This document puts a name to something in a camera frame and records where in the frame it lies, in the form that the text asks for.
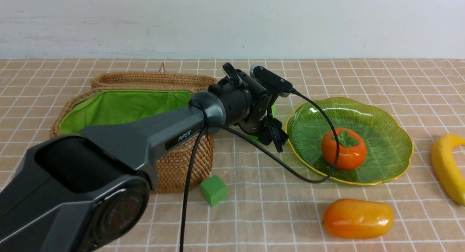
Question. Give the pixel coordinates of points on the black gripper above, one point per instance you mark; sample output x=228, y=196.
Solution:
x=248, y=105

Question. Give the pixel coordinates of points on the green toy bitter gourd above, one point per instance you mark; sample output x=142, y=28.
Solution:
x=273, y=111

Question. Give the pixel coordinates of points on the orange toy persimmon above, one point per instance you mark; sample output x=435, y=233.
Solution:
x=352, y=149

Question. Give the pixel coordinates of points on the orange toy mango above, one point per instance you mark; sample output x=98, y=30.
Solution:
x=357, y=219

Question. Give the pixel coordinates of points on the yellow toy banana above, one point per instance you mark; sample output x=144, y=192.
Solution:
x=445, y=168

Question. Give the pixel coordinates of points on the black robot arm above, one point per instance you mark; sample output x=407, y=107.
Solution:
x=78, y=193

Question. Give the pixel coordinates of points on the green foam cube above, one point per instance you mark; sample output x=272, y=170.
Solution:
x=214, y=190

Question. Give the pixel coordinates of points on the beige checkered tablecloth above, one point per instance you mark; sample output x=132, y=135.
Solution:
x=268, y=209

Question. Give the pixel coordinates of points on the green glass plate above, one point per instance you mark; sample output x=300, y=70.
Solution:
x=390, y=148

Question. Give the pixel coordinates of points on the woven rattan basket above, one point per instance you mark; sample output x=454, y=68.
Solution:
x=101, y=106

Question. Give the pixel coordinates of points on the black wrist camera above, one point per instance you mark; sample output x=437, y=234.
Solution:
x=272, y=82

